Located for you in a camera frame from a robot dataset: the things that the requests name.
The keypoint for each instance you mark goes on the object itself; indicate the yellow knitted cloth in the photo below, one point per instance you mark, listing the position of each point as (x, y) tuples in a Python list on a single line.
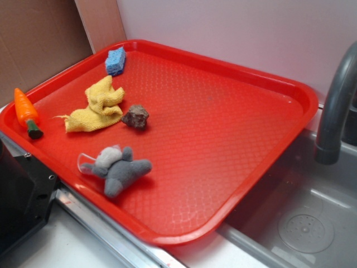
[(102, 111)]

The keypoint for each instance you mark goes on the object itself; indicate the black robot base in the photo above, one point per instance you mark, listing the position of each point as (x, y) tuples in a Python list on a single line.
[(27, 192)]

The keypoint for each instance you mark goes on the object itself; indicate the grey plastic sink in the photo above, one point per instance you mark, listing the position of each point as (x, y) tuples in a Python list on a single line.
[(300, 213)]

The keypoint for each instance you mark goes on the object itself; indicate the grey faucet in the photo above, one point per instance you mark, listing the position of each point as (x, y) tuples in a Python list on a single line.
[(338, 119)]

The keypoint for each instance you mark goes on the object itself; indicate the brown rock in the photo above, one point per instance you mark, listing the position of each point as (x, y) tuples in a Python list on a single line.
[(136, 117)]

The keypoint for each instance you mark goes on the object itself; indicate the red plastic tray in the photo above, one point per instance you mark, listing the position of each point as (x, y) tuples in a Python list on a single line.
[(213, 130)]

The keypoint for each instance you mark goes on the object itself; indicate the grey plush toy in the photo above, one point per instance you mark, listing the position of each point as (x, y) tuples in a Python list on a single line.
[(116, 166)]

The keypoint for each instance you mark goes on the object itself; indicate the blue sponge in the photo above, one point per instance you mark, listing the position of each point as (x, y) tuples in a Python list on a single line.
[(115, 61)]

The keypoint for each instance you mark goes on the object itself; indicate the brown cardboard panel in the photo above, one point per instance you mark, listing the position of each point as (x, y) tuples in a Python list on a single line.
[(39, 39)]

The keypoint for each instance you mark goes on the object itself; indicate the orange toy carrot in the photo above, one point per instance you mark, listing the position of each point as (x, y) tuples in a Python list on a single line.
[(27, 115)]

